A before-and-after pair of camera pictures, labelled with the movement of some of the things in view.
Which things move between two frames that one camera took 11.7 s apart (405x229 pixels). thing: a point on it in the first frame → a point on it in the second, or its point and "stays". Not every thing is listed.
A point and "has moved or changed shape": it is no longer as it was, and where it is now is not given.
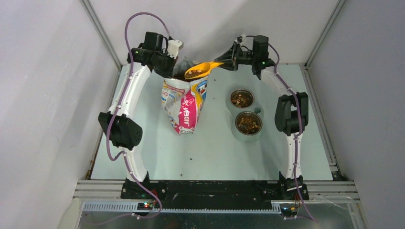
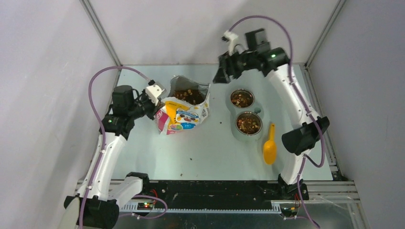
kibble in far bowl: (241, 98) stays
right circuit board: (288, 212) stays
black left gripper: (167, 73) → (153, 111)
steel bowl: (241, 98) stays
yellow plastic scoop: (200, 69) → (270, 148)
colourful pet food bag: (183, 99) has moved or changed shape
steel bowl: (248, 123) stays
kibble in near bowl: (248, 123) stays
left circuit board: (145, 206) stays
